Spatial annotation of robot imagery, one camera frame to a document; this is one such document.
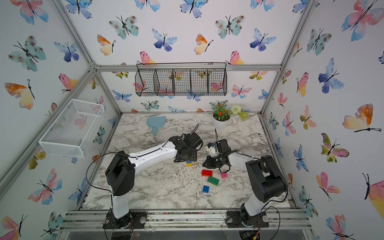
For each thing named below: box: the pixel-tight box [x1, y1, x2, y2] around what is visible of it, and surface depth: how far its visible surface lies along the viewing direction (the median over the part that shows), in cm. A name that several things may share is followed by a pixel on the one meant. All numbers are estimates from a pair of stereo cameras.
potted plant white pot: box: [212, 103, 250, 130], surface depth 101 cm
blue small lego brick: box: [202, 185, 210, 194], surface depth 84 cm
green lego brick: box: [207, 176, 220, 186], surface depth 88 cm
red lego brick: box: [201, 169, 213, 177], surface depth 90 cm
